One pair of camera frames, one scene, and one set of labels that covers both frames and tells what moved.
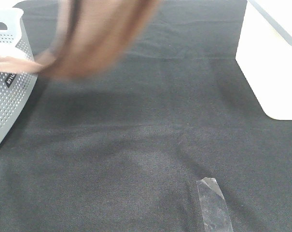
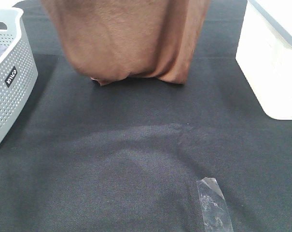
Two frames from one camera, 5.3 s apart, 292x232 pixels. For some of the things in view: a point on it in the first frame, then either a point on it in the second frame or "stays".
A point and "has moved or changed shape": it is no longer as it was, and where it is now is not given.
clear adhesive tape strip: [215, 213] stays
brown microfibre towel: [92, 38] has moved or changed shape
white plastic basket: [268, 54] stays
